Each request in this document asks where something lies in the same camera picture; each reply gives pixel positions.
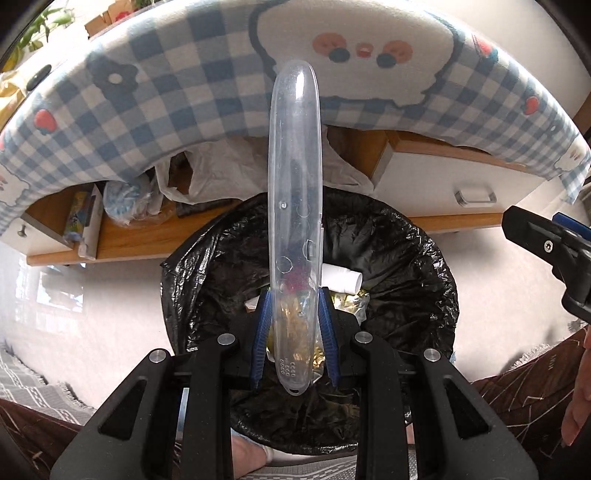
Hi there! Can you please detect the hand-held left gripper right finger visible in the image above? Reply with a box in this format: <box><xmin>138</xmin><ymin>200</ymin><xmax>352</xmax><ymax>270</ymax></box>
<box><xmin>318</xmin><ymin>286</ymin><xmax>539</xmax><ymax>480</ymax></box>

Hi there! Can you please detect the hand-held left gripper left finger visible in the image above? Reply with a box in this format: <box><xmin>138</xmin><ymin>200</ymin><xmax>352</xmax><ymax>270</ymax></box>
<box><xmin>50</xmin><ymin>288</ymin><xmax>274</xmax><ymax>480</ymax></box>

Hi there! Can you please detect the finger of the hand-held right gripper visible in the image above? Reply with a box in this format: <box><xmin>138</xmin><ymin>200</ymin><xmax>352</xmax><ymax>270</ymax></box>
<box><xmin>553</xmin><ymin>212</ymin><xmax>591</xmax><ymax>252</ymax></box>
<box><xmin>502</xmin><ymin>206</ymin><xmax>583</xmax><ymax>282</ymax></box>

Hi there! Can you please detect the gold foil packet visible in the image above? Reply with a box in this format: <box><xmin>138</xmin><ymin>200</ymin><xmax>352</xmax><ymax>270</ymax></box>
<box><xmin>277</xmin><ymin>290</ymin><xmax>370</xmax><ymax>384</ymax></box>
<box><xmin>0</xmin><ymin>80</ymin><xmax>24</xmax><ymax>127</ymax></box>

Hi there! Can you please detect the black trash bag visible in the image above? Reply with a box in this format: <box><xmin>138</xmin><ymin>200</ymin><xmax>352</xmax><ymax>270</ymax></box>
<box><xmin>159</xmin><ymin>187</ymin><xmax>460</xmax><ymax>455</ymax></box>

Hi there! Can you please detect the clear plastic toothbrush case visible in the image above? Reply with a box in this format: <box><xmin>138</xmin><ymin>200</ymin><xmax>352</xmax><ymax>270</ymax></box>
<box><xmin>267</xmin><ymin>59</ymin><xmax>324</xmax><ymax>398</ymax></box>

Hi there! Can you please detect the person's right hand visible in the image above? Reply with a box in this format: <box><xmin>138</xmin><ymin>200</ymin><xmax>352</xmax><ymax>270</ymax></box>
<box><xmin>562</xmin><ymin>323</ymin><xmax>591</xmax><ymax>446</ymax></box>

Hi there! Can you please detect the white paper roll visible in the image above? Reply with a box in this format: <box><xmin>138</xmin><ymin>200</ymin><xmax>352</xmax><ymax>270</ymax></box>
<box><xmin>321</xmin><ymin>263</ymin><xmax>361</xmax><ymax>294</ymax></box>

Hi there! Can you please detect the person's left foot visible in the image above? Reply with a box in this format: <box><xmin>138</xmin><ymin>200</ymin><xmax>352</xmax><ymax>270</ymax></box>
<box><xmin>231</xmin><ymin>434</ymin><xmax>280</xmax><ymax>478</ymax></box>

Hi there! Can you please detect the person's right leg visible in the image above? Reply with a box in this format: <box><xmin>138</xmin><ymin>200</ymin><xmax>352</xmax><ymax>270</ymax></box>
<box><xmin>475</xmin><ymin>339</ymin><xmax>591</xmax><ymax>462</ymax></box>

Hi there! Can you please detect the person's leg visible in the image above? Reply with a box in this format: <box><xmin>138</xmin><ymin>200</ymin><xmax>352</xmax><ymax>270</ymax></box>
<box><xmin>475</xmin><ymin>339</ymin><xmax>591</xmax><ymax>462</ymax></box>
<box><xmin>0</xmin><ymin>399</ymin><xmax>95</xmax><ymax>480</ymax></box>

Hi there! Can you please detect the white wooden coffee table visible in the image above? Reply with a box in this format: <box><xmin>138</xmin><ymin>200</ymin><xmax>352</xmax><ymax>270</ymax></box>
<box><xmin>0</xmin><ymin>127</ymin><xmax>568</xmax><ymax>267</ymax></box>

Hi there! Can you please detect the white plastic bag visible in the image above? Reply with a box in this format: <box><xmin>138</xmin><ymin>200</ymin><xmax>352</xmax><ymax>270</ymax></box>
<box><xmin>154</xmin><ymin>127</ymin><xmax>375</xmax><ymax>204</ymax></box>

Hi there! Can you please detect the blue patterned plastic bag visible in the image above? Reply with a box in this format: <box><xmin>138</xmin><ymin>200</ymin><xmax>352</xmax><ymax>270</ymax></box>
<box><xmin>102</xmin><ymin>178</ymin><xmax>163</xmax><ymax>227</ymax></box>

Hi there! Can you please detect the colourful printed box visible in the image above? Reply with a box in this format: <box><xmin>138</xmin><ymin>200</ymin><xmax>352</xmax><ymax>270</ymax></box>
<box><xmin>64</xmin><ymin>185</ymin><xmax>105</xmax><ymax>259</ymax></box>

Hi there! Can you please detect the grey patterned sofa cover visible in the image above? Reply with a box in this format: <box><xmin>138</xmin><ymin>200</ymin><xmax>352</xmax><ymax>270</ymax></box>
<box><xmin>0</xmin><ymin>342</ymin><xmax>550</xmax><ymax>480</ymax></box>

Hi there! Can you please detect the person's left leg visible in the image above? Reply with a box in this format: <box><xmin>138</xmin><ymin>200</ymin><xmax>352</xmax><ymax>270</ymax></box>
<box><xmin>0</xmin><ymin>399</ymin><xmax>95</xmax><ymax>480</ymax></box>

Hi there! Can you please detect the white drawer with knob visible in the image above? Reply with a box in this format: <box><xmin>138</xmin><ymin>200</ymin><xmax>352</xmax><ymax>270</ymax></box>
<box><xmin>0</xmin><ymin>210</ymin><xmax>75</xmax><ymax>250</ymax></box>

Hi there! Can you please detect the blue white checked tablecloth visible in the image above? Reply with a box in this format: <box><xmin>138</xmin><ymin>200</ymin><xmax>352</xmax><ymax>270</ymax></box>
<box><xmin>0</xmin><ymin>0</ymin><xmax>591</xmax><ymax>232</ymax></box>

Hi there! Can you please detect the small black remote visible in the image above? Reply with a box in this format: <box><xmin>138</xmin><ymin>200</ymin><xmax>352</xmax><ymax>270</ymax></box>
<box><xmin>25</xmin><ymin>65</ymin><xmax>52</xmax><ymax>90</ymax></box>

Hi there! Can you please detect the brown paper bag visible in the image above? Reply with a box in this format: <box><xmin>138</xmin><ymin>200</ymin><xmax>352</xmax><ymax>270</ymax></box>
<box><xmin>85</xmin><ymin>0</ymin><xmax>134</xmax><ymax>33</ymax></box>

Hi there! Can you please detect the green pothos plant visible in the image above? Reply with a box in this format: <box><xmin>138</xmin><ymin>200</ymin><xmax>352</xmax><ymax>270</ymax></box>
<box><xmin>9</xmin><ymin>4</ymin><xmax>77</xmax><ymax>72</ymax></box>

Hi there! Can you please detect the white drawer with handle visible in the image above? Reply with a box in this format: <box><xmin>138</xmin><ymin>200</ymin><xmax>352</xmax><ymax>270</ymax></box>
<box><xmin>373</xmin><ymin>138</ymin><xmax>568</xmax><ymax>217</ymax></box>

